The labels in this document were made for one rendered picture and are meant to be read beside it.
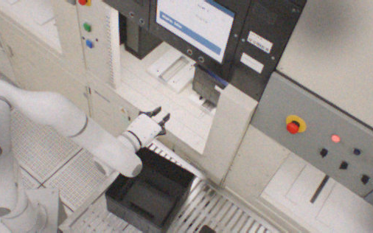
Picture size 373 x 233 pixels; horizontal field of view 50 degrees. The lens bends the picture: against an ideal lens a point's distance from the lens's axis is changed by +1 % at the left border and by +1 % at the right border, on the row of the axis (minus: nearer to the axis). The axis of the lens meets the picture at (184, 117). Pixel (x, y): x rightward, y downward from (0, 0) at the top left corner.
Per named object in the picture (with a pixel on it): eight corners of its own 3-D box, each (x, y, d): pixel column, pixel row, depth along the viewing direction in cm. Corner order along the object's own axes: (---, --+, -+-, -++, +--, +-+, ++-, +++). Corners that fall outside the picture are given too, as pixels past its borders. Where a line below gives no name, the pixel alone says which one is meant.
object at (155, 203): (140, 161, 186) (141, 143, 172) (191, 190, 181) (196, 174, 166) (105, 209, 171) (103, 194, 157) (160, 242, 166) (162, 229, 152)
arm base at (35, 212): (-5, 245, 158) (-20, 231, 143) (1, 200, 169) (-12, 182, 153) (45, 240, 161) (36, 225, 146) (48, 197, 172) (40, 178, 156)
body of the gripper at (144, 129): (121, 137, 147) (142, 119, 153) (141, 154, 144) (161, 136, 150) (121, 127, 141) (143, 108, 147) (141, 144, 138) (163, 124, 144)
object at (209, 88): (188, 92, 195) (194, 49, 168) (212, 68, 204) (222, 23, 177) (228, 119, 188) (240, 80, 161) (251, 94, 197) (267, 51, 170)
